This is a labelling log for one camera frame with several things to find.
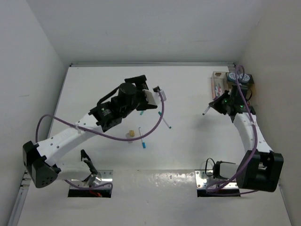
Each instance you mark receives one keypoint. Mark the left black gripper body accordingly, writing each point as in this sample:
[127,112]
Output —
[140,84]

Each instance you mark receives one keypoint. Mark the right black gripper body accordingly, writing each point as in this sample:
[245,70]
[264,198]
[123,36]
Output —
[221,103]

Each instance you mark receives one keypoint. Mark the purple capped marker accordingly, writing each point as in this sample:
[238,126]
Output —
[206,110]

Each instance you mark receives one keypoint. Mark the blue white tape roll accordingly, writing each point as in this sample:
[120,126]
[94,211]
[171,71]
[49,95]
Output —
[232,77]

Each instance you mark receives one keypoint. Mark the blue capped marker diagonal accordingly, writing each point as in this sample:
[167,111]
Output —
[142,140]

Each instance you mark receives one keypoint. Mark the pink highlighter pen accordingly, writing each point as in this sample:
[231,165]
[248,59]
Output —
[220,91]

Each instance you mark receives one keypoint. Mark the orange highlighter pen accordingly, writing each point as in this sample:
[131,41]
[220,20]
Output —
[215,92]

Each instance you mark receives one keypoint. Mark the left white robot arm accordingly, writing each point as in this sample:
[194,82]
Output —
[42,158]

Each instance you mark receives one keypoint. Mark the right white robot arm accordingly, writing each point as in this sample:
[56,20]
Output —
[260,167]

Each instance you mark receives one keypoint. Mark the yellow eraser block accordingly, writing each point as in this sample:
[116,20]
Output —
[132,133]

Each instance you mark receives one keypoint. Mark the beige eraser stick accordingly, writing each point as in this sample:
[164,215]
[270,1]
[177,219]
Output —
[128,137]

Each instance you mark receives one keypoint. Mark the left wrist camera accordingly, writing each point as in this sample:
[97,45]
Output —
[156,96]

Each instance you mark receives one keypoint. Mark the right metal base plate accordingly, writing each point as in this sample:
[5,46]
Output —
[202,180]

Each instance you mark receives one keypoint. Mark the metal base plate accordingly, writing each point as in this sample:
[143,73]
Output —
[202,180]
[103,176]

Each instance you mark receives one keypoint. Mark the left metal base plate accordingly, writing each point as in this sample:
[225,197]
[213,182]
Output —
[103,176]

